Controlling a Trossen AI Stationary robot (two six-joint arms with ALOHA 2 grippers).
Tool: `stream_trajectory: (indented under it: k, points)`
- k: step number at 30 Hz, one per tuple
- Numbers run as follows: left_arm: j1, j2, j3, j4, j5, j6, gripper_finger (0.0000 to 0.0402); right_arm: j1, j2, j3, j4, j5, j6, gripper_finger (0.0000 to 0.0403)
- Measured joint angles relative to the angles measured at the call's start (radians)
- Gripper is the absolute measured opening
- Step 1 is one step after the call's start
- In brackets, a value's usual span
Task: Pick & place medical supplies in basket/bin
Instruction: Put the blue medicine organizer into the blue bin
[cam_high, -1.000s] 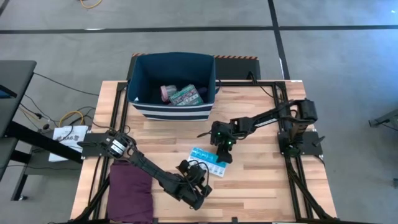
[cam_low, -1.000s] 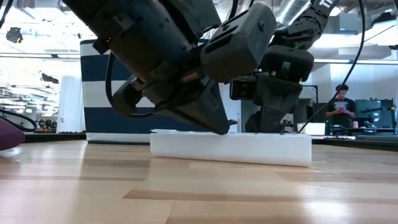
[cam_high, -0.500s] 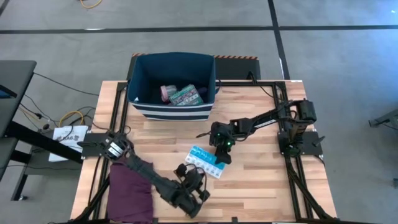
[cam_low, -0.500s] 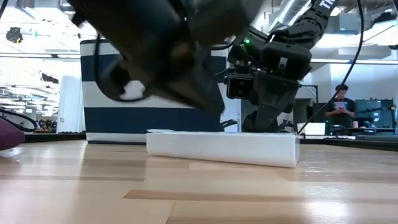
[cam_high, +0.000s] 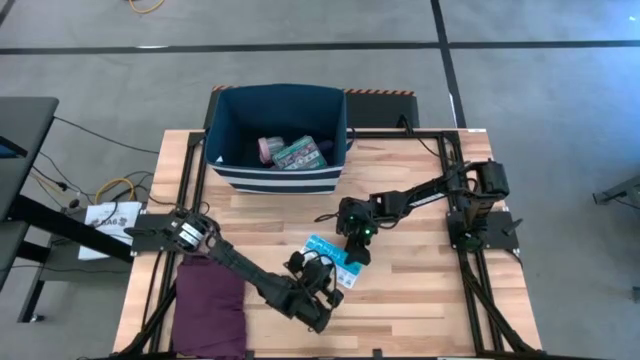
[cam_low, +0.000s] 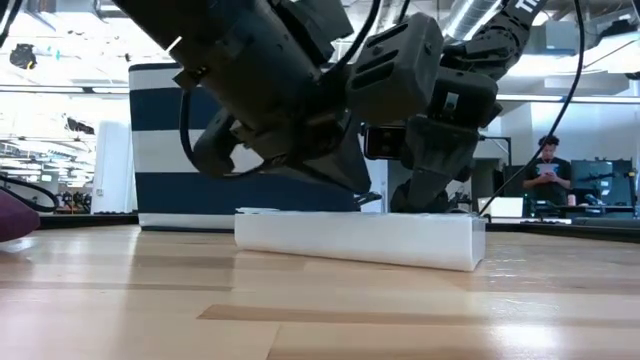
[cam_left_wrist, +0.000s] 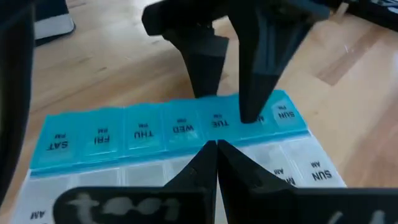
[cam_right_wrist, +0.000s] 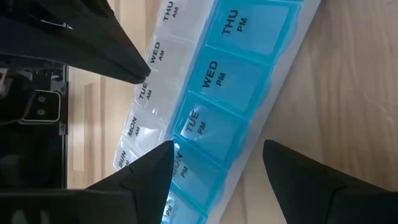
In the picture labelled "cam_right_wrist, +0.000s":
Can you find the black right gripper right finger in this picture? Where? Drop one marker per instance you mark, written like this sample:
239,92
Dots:
311,193

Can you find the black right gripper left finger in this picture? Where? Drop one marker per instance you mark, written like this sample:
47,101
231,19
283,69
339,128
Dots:
146,193

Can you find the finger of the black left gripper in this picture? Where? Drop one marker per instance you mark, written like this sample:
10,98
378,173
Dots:
77,37

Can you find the blue white weekly pill organizer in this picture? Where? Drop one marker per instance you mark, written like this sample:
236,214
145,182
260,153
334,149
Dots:
230,77

